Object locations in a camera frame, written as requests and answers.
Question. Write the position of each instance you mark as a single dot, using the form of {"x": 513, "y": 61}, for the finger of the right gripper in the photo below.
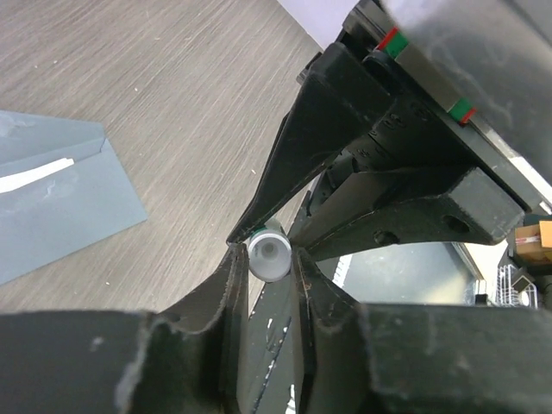
{"x": 437, "y": 204}
{"x": 338, "y": 102}

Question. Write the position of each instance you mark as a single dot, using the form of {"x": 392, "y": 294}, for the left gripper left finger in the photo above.
{"x": 189, "y": 358}

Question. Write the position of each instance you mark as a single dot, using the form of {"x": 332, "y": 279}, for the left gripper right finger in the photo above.
{"x": 352, "y": 357}

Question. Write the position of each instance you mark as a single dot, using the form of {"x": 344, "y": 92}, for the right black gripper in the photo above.
{"x": 497, "y": 54}

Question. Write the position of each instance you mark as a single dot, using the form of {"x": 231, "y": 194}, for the white glue stick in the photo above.
{"x": 269, "y": 252}

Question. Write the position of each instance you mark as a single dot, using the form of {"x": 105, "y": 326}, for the blue grey envelope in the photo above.
{"x": 69, "y": 210}

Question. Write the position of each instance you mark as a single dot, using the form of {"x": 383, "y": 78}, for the beige letter paper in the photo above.
{"x": 18, "y": 180}

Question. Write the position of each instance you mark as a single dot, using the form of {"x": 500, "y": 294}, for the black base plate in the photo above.
{"x": 269, "y": 375}

